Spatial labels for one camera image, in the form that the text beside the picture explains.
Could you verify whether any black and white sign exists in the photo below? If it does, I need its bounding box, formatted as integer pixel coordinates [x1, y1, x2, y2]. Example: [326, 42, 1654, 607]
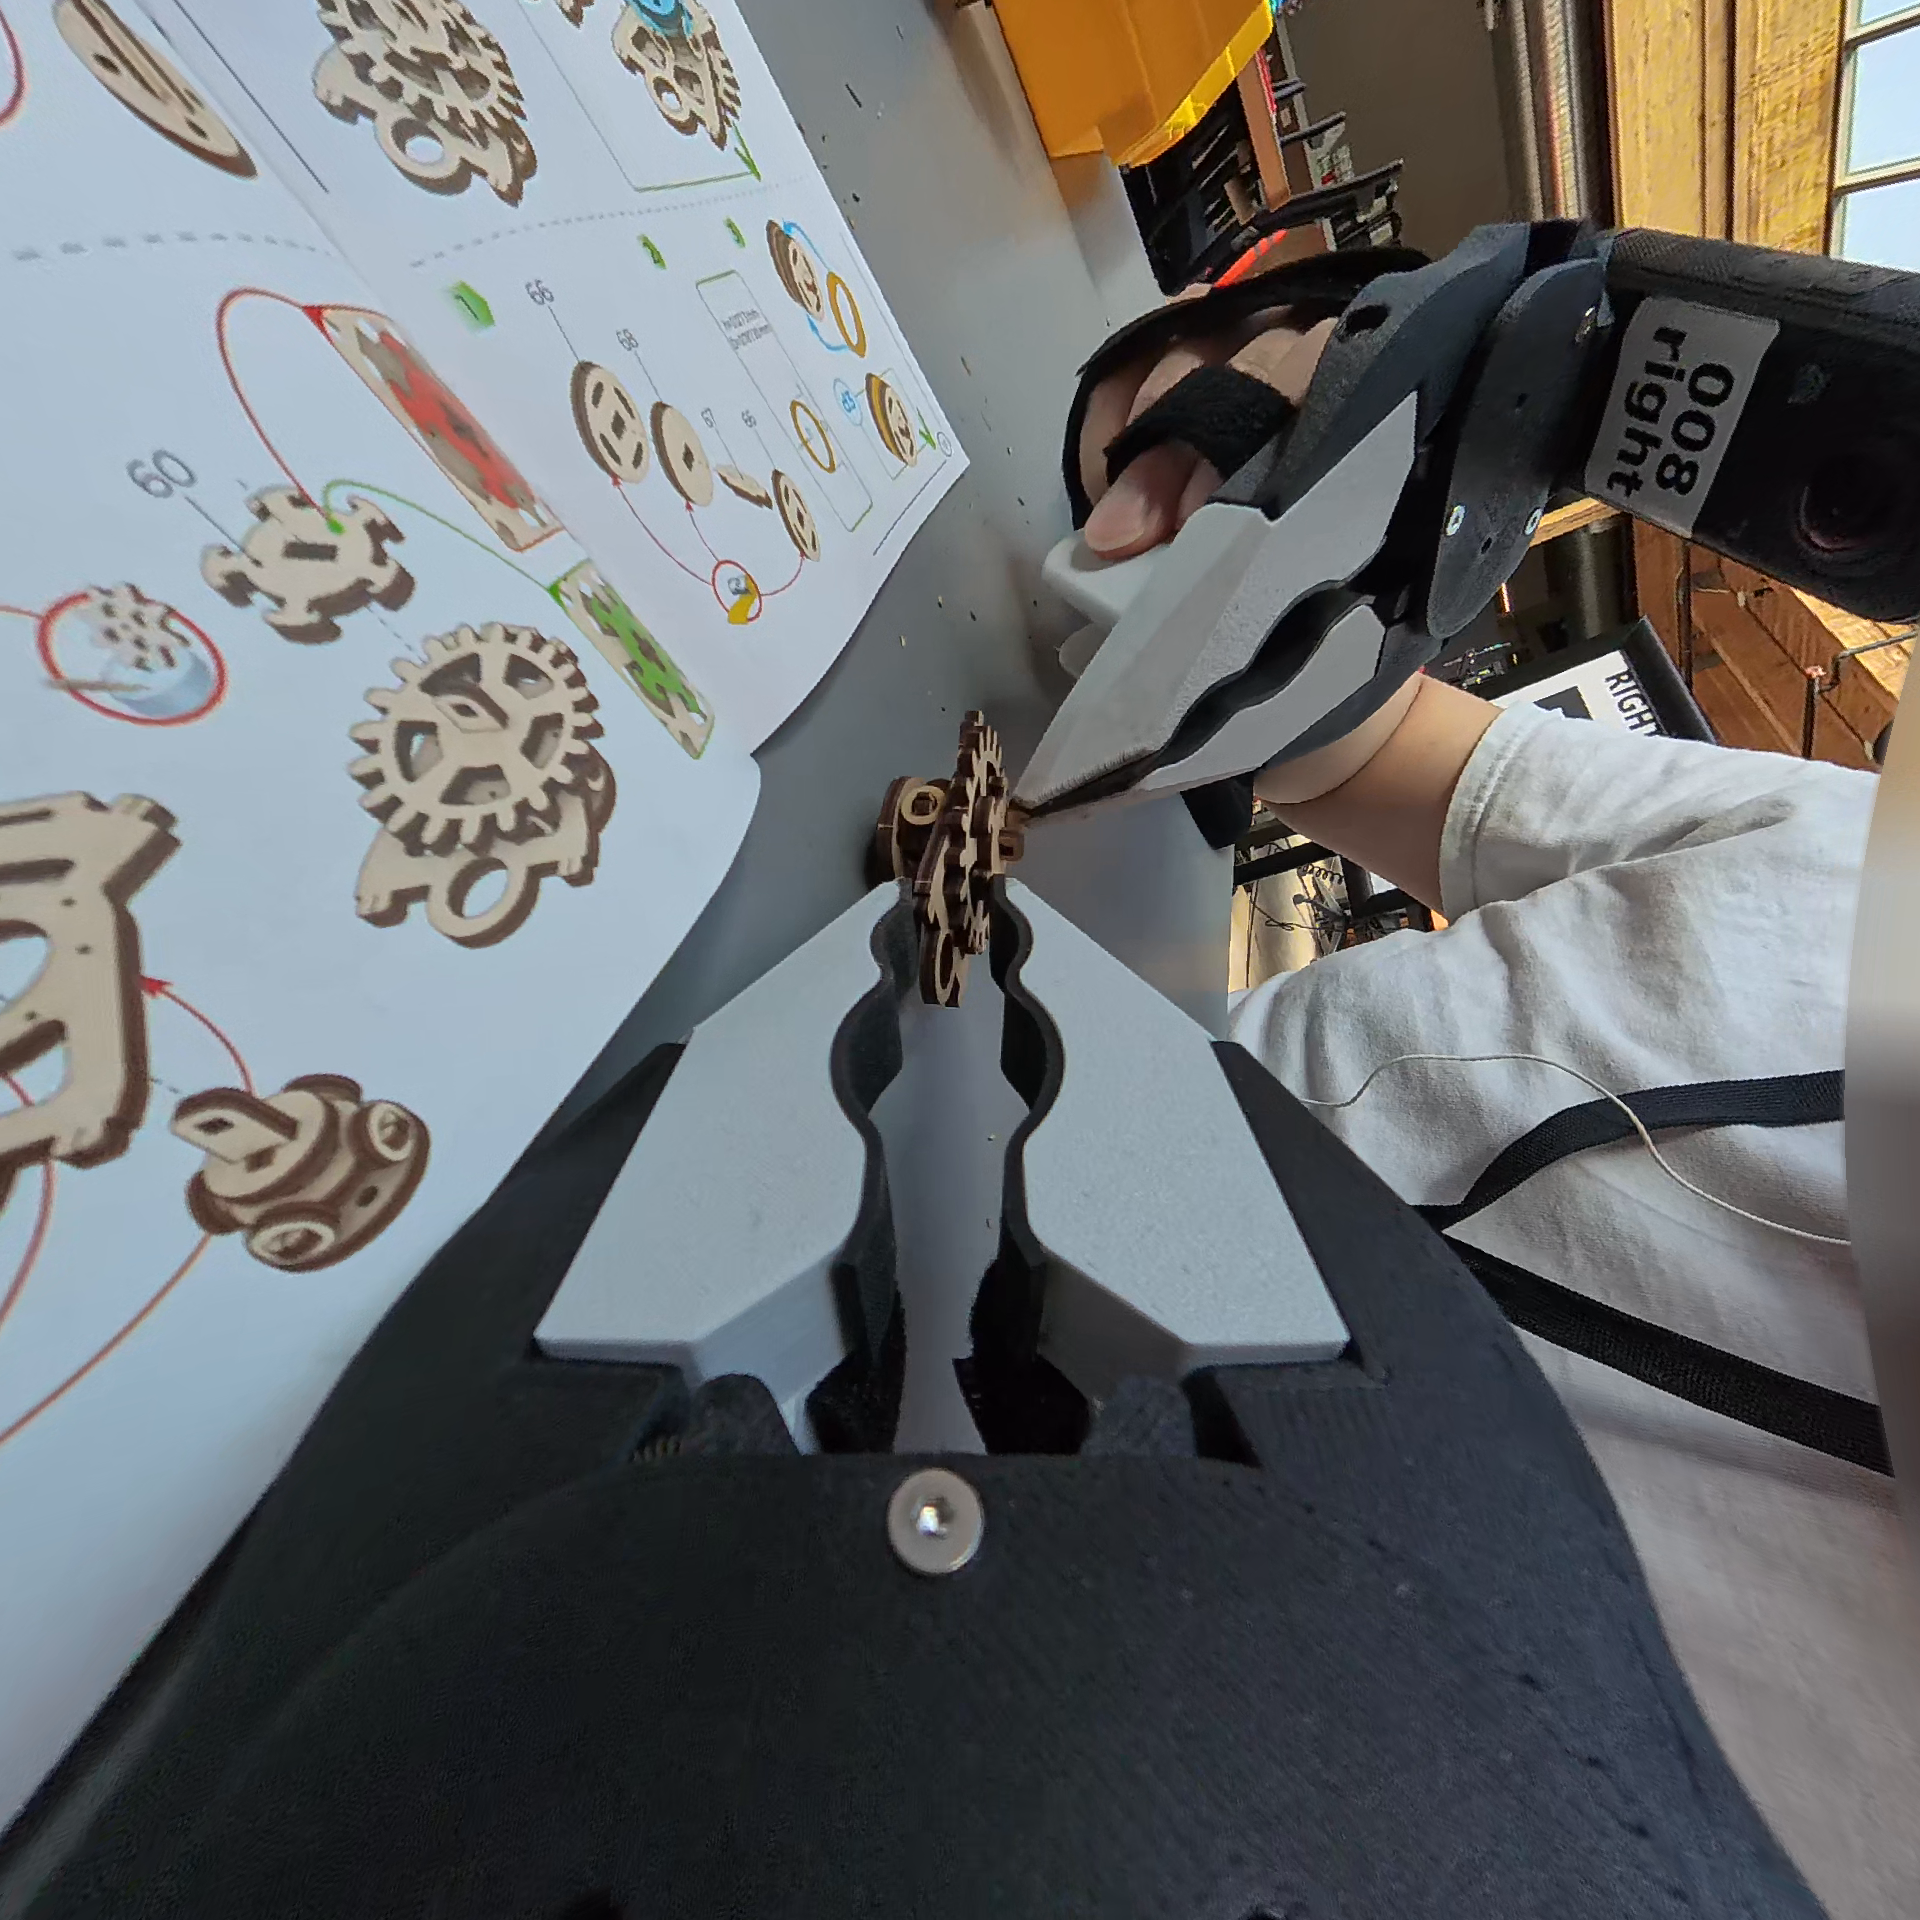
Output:
[1477, 615, 1724, 747]

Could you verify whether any black shoulder strap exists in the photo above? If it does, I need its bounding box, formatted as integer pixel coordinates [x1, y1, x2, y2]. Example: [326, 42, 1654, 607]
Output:
[1410, 1067, 1895, 1479]

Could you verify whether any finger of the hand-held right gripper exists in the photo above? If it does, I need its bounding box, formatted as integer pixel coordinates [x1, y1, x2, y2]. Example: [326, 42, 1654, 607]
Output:
[1007, 394, 1425, 819]
[1035, 593, 1420, 825]

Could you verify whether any person's white shirt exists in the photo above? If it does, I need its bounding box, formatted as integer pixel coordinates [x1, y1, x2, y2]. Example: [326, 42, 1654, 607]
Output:
[1227, 884, 1920, 1920]

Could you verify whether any person's right hand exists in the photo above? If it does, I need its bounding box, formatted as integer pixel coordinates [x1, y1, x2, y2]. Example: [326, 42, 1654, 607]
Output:
[1084, 311, 1501, 811]

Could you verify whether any black tool rack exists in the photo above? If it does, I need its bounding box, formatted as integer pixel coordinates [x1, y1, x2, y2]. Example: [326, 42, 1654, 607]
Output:
[1118, 89, 1403, 296]

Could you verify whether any wooden gear assembly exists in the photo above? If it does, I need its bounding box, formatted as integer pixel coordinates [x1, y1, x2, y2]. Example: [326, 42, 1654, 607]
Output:
[873, 711, 1037, 1011]

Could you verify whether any printed instruction booklet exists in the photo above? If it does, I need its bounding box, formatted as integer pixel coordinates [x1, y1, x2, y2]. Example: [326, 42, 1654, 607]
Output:
[0, 0, 974, 1824]

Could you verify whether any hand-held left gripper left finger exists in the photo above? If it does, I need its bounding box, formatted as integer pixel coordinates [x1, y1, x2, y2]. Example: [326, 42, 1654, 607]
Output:
[535, 884, 924, 1455]

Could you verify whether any wooden window frame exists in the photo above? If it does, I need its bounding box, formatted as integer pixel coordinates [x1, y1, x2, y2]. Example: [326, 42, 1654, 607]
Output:
[1605, 0, 1920, 274]

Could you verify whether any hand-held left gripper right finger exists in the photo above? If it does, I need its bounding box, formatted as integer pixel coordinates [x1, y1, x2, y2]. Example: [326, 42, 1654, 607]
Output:
[959, 882, 1349, 1455]

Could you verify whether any yellow plastic bin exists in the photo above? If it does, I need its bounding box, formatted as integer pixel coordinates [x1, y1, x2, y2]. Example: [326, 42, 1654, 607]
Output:
[989, 0, 1277, 166]

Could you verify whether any thin white cable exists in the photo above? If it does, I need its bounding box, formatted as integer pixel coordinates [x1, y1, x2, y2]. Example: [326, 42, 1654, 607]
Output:
[1303, 1050, 1853, 1248]

